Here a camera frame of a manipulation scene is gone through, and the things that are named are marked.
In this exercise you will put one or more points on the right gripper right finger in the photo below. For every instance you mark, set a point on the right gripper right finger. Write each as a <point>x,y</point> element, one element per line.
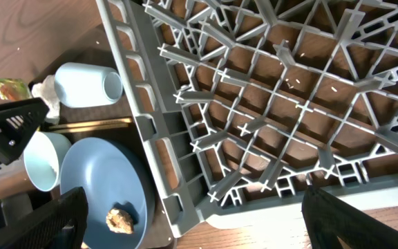
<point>330,222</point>

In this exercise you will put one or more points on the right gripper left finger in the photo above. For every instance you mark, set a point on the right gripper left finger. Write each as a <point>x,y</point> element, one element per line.
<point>61,223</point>

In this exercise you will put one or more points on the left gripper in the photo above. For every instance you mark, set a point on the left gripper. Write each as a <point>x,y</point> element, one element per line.
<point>18,122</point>

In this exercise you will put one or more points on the yellow snack wrapper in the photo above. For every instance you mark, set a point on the yellow snack wrapper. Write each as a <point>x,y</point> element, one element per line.
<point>14,90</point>

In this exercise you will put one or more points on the light blue bowl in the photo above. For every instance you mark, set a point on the light blue bowl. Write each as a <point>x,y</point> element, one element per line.
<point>45,149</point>

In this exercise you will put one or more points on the white tissue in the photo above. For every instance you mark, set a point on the white tissue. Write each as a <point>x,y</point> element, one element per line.
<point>46,91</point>

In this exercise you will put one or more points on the blue plate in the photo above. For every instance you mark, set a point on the blue plate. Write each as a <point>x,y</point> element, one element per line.
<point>112,177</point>

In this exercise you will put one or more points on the light blue cup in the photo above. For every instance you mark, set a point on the light blue cup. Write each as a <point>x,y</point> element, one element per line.
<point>84,85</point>

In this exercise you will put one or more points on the grey dishwasher rack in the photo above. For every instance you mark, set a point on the grey dishwasher rack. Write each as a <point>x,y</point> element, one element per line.
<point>240,105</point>

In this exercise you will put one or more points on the brown food scrap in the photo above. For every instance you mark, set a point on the brown food scrap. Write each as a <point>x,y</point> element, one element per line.
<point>119,221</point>

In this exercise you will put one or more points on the black tray bin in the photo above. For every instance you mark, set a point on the black tray bin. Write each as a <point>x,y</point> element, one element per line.
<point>17,206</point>

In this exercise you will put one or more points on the lower wooden chopstick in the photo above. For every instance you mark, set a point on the lower wooden chopstick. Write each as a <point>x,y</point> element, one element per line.
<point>91,128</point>

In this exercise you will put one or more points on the wooden chopstick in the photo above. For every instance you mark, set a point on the wooden chopstick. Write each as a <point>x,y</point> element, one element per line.
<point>91,123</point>
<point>91,128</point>

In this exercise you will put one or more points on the upper wooden chopstick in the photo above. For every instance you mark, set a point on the upper wooden chopstick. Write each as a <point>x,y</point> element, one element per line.
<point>91,123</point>

